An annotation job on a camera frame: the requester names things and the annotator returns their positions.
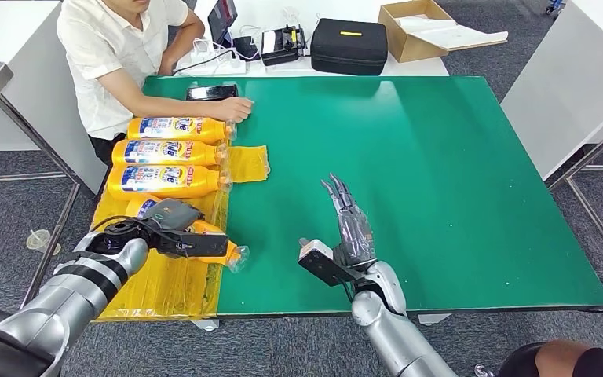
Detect white table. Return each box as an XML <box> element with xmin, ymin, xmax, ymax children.
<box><xmin>174</xmin><ymin>0</ymin><xmax>450</xmax><ymax>78</ymax></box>
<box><xmin>0</xmin><ymin>1</ymin><xmax>108</xmax><ymax>195</ymax></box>
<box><xmin>500</xmin><ymin>0</ymin><xmax>603</xmax><ymax>181</ymax></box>

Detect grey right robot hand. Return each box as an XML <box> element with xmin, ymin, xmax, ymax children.
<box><xmin>320</xmin><ymin>173</ymin><xmax>378</xmax><ymax>270</ymax></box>

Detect black zip carry case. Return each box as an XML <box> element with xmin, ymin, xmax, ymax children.
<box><xmin>310</xmin><ymin>18</ymin><xmax>389</xmax><ymax>77</ymax></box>

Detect brown cardboard box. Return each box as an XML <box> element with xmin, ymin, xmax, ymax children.
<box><xmin>377</xmin><ymin>0</ymin><xmax>509</xmax><ymax>64</ymax></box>

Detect black power cable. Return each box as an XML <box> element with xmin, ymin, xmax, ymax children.
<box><xmin>171</xmin><ymin>49</ymin><xmax>235</xmax><ymax>78</ymax></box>

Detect black label printer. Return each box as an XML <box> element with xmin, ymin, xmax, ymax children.
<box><xmin>260</xmin><ymin>24</ymin><xmax>308</xmax><ymax>67</ymax></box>

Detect black smartphone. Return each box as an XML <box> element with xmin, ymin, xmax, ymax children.
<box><xmin>185</xmin><ymin>84</ymin><xmax>239</xmax><ymax>102</ymax></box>

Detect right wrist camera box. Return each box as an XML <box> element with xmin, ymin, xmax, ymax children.
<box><xmin>298</xmin><ymin>237</ymin><xmax>359</xmax><ymax>288</ymax></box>

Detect orange detergent bottle clear cap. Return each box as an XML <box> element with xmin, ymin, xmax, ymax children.
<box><xmin>124</xmin><ymin>194</ymin><xmax>250</xmax><ymax>275</ymax></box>
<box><xmin>107</xmin><ymin>164</ymin><xmax>233</xmax><ymax>203</ymax></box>
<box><xmin>111</xmin><ymin>138</ymin><xmax>228</xmax><ymax>168</ymax></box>
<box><xmin>126</xmin><ymin>115</ymin><xmax>236</xmax><ymax>145</ymax></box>

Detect person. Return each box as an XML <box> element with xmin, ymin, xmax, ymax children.
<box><xmin>56</xmin><ymin>0</ymin><xmax>255</xmax><ymax>167</ymax></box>

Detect dark tablet computer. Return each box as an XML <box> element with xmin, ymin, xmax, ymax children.
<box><xmin>207</xmin><ymin>0</ymin><xmax>239</xmax><ymax>49</ymax></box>

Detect person's right hand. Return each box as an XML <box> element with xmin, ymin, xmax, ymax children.
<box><xmin>216</xmin><ymin>97</ymin><xmax>255</xmax><ymax>124</ymax></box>

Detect person's leg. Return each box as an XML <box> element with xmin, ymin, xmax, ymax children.
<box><xmin>496</xmin><ymin>340</ymin><xmax>603</xmax><ymax>377</ymax></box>

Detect white power strip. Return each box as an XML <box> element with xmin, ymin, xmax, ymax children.
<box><xmin>174</xmin><ymin>49</ymin><xmax>247</xmax><ymax>78</ymax></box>

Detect steel table legs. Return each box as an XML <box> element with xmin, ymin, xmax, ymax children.
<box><xmin>546</xmin><ymin>113</ymin><xmax>603</xmax><ymax>286</ymax></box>

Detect white paper sheet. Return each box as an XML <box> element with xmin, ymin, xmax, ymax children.
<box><xmin>394</xmin><ymin>16</ymin><xmax>509</xmax><ymax>52</ymax></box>

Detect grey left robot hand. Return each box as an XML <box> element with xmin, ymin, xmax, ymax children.
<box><xmin>142</xmin><ymin>198</ymin><xmax>206</xmax><ymax>236</ymax></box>

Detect yellow taped cardboard sheet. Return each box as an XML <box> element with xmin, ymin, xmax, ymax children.
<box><xmin>90</xmin><ymin>145</ymin><xmax>272</xmax><ymax>321</ymax></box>

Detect small black device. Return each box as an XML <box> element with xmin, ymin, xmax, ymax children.
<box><xmin>232</xmin><ymin>35</ymin><xmax>261</xmax><ymax>62</ymax></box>

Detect clear plastic cup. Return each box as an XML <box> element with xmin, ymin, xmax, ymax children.
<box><xmin>25</xmin><ymin>229</ymin><xmax>62</xmax><ymax>257</ymax></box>

